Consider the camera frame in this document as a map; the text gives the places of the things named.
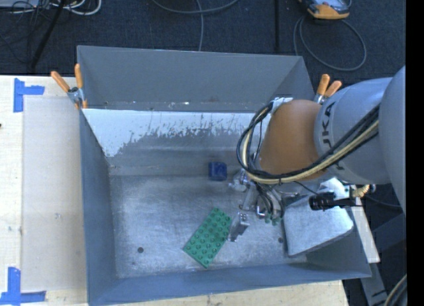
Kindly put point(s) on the dark green flat block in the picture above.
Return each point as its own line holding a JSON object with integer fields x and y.
{"x": 208, "y": 236}

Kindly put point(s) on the black cylinder on white bracket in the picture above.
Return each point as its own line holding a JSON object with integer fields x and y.
{"x": 326, "y": 202}

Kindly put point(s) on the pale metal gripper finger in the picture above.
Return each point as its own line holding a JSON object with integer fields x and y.
{"x": 239, "y": 226}

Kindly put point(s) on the blue cube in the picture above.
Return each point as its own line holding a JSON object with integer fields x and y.
{"x": 217, "y": 171}

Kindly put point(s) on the grey metal bin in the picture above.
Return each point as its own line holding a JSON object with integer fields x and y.
{"x": 165, "y": 198}

